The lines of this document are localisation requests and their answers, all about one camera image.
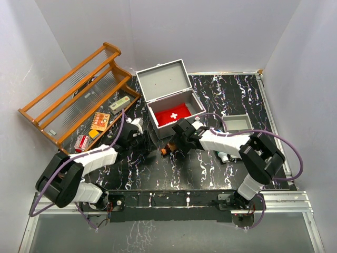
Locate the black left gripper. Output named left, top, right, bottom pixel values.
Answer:
left=127, top=130, right=156, bottom=154

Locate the brown medicine bottle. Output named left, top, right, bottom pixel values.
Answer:
left=161, top=142, right=177, bottom=156

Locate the red first aid pouch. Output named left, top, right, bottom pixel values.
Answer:
left=154, top=103, right=192, bottom=127

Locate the white green-label bottle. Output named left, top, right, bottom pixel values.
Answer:
left=217, top=152, right=230, bottom=163

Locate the silver metal medicine case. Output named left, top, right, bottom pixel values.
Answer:
left=136, top=59, right=206, bottom=139

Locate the grey plastic tray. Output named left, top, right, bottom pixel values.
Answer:
left=221, top=113, right=254, bottom=161

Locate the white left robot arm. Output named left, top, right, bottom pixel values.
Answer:
left=35, top=121, right=156, bottom=210

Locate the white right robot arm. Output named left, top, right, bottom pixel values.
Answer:
left=162, top=119, right=285, bottom=209

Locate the white medicine box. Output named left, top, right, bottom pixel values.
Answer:
left=109, top=96, right=131, bottom=115

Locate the orange patterned packet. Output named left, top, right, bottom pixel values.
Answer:
left=91, top=112, right=110, bottom=131

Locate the orange yellow small block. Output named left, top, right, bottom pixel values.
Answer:
left=88, top=129, right=100, bottom=140

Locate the red white small box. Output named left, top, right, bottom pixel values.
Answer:
left=74, top=135, right=90, bottom=153

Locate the wooden shelf rack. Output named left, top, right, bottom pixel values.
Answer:
left=18, top=42, right=141, bottom=153

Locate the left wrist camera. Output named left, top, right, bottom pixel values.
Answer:
left=126, top=118, right=143, bottom=134

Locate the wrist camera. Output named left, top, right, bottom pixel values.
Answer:
left=126, top=118, right=143, bottom=134
left=192, top=116, right=204, bottom=130

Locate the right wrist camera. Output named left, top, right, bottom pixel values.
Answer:
left=192, top=116, right=204, bottom=130

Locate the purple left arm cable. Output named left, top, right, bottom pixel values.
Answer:
left=28, top=108, right=127, bottom=229

